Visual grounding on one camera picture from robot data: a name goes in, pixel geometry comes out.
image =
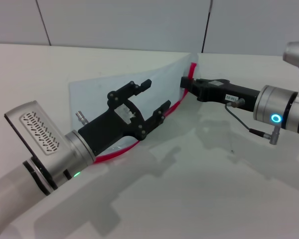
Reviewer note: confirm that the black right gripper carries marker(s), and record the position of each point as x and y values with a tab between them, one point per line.
226	93

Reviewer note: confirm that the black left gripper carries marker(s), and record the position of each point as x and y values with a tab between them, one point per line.
109	129

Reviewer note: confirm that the clear document bag red zipper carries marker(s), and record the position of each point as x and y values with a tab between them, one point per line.
94	92

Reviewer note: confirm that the thin black pole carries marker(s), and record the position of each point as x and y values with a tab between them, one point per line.
206	27

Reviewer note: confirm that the silver connector plug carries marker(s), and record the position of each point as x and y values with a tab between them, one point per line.
81	117

